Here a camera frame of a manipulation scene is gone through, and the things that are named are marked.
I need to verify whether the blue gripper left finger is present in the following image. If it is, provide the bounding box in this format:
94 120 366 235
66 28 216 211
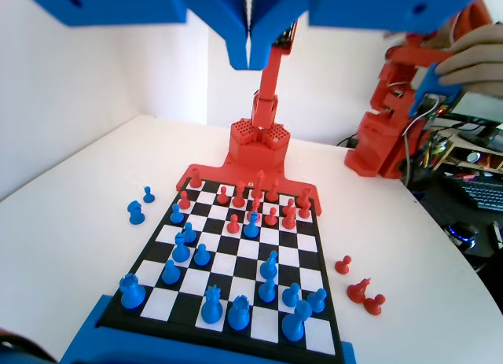
172 0 250 71

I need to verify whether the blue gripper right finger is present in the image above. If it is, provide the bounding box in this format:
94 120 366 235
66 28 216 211
249 0 327 71

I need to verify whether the red leader arm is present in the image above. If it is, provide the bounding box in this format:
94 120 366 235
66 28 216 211
344 2 494 180

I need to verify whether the blue leader trigger handle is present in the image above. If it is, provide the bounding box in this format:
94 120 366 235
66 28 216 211
407 63 464 119

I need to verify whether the red chess queen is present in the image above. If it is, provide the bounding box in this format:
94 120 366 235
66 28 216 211
231 182 247 208

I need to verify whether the blue chess bishop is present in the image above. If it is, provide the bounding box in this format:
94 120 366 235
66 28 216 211
171 233 193 266

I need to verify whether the blue chess queen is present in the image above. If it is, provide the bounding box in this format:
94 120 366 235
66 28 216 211
200 285 224 325

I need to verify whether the red chess knight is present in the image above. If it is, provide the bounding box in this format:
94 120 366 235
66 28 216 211
346 278 373 304

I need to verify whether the person's bare hand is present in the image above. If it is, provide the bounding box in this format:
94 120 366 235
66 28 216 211
435 21 503 101

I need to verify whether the computer monitor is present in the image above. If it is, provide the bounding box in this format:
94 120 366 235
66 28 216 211
446 90 503 130

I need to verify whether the wooden desk organizer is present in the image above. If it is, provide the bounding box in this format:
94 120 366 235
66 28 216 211
446 138 503 172

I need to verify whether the black white chessboard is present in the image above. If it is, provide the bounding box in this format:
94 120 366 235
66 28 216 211
96 177 343 359

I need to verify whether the black keyboard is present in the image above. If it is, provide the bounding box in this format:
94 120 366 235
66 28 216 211
446 175 503 212

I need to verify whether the black computer mouse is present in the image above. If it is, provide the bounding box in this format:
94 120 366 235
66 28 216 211
443 222 479 252

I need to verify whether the grey wire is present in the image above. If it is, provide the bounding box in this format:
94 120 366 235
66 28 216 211
400 112 424 188

